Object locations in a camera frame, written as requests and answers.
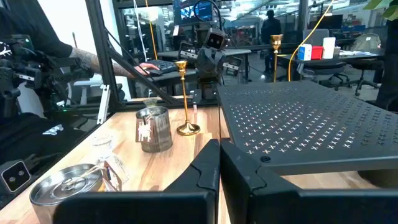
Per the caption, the black aluminium rig frame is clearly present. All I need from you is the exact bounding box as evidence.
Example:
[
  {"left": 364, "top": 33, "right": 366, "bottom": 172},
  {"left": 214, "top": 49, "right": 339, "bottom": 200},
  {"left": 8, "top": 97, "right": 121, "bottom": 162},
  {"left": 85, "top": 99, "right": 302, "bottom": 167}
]
[{"left": 62, "top": 0, "right": 220, "bottom": 125}]

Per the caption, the blue and white box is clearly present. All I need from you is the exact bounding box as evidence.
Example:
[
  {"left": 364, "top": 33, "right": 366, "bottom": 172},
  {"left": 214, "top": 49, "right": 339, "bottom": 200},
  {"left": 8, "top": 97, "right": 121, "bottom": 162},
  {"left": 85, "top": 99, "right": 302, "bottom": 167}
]
[{"left": 297, "top": 44, "right": 313, "bottom": 62}]

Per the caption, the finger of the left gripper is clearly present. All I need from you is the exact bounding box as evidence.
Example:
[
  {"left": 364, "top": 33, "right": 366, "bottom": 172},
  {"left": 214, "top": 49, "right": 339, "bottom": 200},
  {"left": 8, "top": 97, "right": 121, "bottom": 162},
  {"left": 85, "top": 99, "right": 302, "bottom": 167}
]
[
  {"left": 195, "top": 48, "right": 212, "bottom": 78},
  {"left": 211, "top": 49, "right": 226, "bottom": 78}
]

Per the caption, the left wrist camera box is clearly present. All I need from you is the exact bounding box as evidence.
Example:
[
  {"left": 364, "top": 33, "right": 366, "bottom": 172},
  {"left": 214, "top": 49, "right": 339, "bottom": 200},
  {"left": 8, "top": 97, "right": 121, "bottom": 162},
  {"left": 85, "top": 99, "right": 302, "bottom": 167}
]
[{"left": 205, "top": 27, "right": 229, "bottom": 51}]

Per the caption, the silver aluminium extrusion piece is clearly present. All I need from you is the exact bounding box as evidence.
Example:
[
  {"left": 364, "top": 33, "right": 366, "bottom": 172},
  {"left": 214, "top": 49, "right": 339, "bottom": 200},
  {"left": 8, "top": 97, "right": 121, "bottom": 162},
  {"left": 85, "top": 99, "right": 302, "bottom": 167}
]
[{"left": 96, "top": 83, "right": 111, "bottom": 126}]

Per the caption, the orange cable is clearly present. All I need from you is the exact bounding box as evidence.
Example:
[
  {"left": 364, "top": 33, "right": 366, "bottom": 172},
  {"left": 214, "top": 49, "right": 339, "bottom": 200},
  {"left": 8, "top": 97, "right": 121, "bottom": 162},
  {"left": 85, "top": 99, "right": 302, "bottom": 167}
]
[{"left": 144, "top": 0, "right": 159, "bottom": 60}]

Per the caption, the green leafy potted plant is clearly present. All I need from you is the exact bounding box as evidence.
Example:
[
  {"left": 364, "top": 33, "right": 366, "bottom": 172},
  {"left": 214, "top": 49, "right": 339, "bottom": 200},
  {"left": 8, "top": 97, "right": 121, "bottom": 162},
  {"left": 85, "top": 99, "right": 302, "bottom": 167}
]
[{"left": 363, "top": 0, "right": 398, "bottom": 22}]

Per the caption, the white cable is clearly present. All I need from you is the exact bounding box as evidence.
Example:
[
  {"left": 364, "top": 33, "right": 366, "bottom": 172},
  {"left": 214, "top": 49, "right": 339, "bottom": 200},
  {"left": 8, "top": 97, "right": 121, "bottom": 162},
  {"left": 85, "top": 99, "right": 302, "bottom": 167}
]
[{"left": 132, "top": 0, "right": 147, "bottom": 62}]

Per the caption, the black computer keyboard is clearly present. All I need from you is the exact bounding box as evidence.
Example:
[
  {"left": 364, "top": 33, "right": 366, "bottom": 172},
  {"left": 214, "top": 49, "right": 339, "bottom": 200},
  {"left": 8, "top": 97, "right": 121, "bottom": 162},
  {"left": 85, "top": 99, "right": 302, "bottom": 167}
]
[{"left": 145, "top": 58, "right": 177, "bottom": 77}]

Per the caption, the black table-level camera box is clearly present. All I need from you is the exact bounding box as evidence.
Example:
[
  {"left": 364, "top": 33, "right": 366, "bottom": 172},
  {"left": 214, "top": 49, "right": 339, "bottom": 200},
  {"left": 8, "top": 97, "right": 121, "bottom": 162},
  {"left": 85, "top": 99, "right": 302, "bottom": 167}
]
[{"left": 0, "top": 159, "right": 32, "bottom": 194}]

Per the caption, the white cylinder container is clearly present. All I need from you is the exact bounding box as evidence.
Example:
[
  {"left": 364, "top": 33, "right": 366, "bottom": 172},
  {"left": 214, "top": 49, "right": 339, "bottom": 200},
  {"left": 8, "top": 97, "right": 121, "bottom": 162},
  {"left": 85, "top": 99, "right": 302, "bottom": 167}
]
[{"left": 322, "top": 37, "right": 337, "bottom": 60}]

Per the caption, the dark office desk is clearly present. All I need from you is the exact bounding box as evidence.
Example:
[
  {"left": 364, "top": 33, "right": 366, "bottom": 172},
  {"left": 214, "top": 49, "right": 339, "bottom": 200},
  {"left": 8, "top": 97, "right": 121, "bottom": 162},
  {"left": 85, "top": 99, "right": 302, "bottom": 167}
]
[{"left": 276, "top": 51, "right": 386, "bottom": 82}]

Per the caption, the black plant pot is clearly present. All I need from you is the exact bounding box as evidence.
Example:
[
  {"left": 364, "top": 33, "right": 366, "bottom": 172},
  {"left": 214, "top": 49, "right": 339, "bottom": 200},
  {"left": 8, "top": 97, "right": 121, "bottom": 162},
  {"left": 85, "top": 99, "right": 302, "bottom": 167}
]
[{"left": 357, "top": 169, "right": 398, "bottom": 189}]

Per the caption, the clear ribbed glass candleholder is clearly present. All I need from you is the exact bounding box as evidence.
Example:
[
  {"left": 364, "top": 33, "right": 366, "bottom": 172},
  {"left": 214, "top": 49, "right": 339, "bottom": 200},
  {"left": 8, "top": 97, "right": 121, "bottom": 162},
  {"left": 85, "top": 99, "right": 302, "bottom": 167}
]
[{"left": 91, "top": 134, "right": 131, "bottom": 187}]

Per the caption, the ribbed metal candle tin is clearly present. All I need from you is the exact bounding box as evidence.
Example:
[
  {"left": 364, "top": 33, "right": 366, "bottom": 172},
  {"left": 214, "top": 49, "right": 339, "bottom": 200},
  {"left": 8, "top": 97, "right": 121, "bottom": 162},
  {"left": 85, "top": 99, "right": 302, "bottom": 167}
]
[
  {"left": 29, "top": 162, "right": 123, "bottom": 224},
  {"left": 135, "top": 106, "right": 174, "bottom": 154}
]

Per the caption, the black desk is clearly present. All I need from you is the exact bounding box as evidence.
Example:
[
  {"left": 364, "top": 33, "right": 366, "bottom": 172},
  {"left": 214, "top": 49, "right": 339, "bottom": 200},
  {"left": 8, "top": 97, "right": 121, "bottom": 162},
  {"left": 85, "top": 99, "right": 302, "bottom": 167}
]
[{"left": 146, "top": 67, "right": 200, "bottom": 96}]

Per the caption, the computer monitor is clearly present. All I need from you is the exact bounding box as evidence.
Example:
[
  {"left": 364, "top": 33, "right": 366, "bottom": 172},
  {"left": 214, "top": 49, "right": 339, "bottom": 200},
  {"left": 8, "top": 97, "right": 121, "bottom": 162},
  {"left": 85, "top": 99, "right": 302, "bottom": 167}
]
[{"left": 172, "top": 0, "right": 216, "bottom": 26}]

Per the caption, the black perforated metal shelf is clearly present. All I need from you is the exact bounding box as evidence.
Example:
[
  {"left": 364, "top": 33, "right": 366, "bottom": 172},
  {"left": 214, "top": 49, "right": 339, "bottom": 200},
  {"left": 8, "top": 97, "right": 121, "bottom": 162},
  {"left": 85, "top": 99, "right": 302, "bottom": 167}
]
[{"left": 216, "top": 80, "right": 398, "bottom": 177}]

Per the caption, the person's hand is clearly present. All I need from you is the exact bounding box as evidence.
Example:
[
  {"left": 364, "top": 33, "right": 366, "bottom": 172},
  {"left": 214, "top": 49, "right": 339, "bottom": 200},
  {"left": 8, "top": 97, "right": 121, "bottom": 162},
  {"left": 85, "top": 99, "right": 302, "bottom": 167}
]
[{"left": 134, "top": 62, "right": 161, "bottom": 77}]

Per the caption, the yellow cable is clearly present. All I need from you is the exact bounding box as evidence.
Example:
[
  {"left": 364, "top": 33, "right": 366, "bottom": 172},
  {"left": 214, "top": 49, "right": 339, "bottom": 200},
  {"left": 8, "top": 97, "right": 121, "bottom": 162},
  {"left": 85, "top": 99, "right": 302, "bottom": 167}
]
[{"left": 287, "top": 0, "right": 336, "bottom": 82}]

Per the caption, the grey office chair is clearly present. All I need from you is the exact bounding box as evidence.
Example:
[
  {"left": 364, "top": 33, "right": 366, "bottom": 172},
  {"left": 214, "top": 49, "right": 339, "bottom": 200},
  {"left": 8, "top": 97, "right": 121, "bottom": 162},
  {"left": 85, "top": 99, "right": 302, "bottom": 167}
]
[{"left": 301, "top": 28, "right": 351, "bottom": 91}]

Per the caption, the red box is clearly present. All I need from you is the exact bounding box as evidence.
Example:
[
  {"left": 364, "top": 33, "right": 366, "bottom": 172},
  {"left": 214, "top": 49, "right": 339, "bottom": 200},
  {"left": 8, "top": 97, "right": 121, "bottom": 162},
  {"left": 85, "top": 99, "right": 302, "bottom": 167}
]
[{"left": 311, "top": 45, "right": 325, "bottom": 60}]

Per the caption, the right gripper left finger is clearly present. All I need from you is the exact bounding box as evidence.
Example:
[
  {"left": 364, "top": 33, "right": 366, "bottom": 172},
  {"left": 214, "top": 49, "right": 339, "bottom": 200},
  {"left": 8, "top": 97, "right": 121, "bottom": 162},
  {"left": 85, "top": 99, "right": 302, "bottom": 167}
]
[{"left": 52, "top": 139, "right": 221, "bottom": 224}]

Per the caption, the green ribbed glass candleholder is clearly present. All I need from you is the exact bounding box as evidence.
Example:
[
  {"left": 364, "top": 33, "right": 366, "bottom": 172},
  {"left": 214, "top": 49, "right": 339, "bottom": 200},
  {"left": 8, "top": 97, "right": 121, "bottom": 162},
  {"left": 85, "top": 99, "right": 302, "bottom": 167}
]
[{"left": 142, "top": 97, "right": 160, "bottom": 110}]

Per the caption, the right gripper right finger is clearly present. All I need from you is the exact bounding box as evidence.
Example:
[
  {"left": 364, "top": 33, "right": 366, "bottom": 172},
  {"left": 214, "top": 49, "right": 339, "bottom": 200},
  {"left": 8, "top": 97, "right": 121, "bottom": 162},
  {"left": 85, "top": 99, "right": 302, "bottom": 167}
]
[{"left": 220, "top": 139, "right": 398, "bottom": 224}]

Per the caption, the beige office chair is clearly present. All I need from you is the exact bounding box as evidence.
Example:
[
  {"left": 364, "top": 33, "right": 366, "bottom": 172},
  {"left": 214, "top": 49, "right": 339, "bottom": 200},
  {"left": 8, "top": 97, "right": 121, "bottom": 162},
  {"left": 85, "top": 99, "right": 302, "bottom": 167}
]
[{"left": 348, "top": 32, "right": 385, "bottom": 96}]

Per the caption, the gold candlestick holder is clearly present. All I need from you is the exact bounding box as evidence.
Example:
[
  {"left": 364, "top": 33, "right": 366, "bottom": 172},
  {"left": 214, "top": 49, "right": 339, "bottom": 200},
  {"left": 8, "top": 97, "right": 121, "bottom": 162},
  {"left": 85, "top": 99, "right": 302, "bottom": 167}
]
[
  {"left": 269, "top": 34, "right": 284, "bottom": 83},
  {"left": 174, "top": 60, "right": 201, "bottom": 137}
]

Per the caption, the black monitor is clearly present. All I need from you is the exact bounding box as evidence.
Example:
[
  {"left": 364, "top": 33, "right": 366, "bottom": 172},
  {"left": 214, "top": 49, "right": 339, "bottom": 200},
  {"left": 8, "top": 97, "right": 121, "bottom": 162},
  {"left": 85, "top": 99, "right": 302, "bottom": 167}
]
[{"left": 309, "top": 14, "right": 345, "bottom": 31}]

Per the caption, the black looped cable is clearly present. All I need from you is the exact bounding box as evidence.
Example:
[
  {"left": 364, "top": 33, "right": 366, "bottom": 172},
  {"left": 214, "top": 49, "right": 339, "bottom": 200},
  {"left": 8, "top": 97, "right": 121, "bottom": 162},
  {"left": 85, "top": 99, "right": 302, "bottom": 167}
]
[{"left": 193, "top": 0, "right": 224, "bottom": 30}]

